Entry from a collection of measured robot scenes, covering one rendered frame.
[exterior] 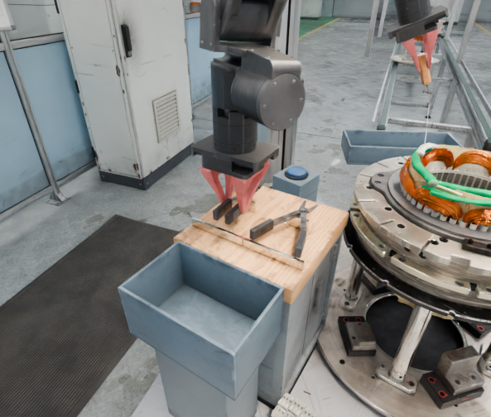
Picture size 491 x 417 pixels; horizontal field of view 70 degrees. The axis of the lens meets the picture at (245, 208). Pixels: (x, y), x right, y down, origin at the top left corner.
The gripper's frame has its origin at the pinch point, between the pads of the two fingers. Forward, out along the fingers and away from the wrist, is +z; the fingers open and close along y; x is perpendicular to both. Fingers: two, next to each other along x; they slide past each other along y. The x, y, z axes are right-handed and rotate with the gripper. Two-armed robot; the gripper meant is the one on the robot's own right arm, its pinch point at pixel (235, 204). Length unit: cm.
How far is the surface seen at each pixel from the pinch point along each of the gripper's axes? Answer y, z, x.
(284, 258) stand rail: 10.3, 2.3, -4.7
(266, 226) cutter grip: 6.1, 0.5, -1.9
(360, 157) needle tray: 8.7, 5.2, 38.6
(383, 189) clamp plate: 17.7, -0.7, 14.7
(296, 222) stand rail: 8.4, 2.0, 3.3
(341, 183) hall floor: -37, 107, 218
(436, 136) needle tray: 22, 3, 56
